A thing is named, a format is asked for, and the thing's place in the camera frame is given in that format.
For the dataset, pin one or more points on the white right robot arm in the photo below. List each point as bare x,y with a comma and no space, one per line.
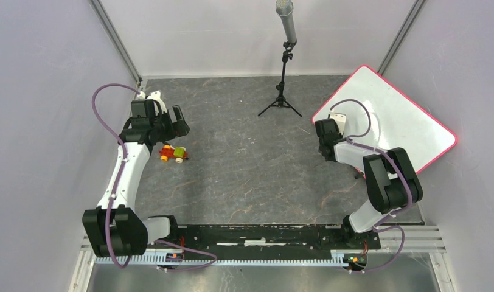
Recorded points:
392,183

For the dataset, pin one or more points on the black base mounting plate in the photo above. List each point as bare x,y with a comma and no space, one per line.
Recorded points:
269,241

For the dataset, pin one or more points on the black tripod stand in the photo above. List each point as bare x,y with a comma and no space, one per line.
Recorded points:
280,101

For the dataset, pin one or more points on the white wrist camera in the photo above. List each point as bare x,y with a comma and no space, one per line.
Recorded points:
340,120
156,96

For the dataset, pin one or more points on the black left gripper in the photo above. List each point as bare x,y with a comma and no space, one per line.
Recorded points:
176,129

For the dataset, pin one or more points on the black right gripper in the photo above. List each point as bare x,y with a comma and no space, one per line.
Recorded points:
340,136

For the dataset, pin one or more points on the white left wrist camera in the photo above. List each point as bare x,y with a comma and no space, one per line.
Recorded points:
156,96

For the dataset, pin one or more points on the silver microphone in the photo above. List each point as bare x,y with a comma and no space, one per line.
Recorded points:
284,9

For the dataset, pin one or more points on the red yellow toy car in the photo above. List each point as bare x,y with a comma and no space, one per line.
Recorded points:
178,154

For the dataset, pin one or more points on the white toothed cable rail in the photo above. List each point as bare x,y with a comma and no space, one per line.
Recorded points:
166,257

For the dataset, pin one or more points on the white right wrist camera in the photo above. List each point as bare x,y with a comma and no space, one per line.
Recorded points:
340,120

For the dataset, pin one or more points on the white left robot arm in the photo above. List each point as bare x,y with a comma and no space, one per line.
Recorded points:
113,227

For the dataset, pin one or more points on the pink framed whiteboard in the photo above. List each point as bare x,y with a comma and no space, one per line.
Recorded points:
380,115

